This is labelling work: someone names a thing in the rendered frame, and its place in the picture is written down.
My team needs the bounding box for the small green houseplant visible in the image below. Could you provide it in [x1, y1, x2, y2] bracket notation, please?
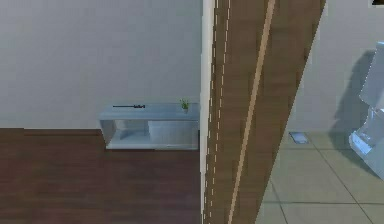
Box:
[179, 97, 191, 114]

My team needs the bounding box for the pale grey low shelf unit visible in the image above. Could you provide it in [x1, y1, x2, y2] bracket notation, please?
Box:
[98, 102, 201, 151]

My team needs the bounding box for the thin black rod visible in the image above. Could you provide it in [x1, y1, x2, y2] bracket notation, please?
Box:
[112, 104, 146, 110]

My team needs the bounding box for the brown wooden room door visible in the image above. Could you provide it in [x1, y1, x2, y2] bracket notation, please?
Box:
[201, 0, 328, 224]

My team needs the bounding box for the grey floor drain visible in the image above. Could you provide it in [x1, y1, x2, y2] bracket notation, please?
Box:
[288, 131, 310, 145]

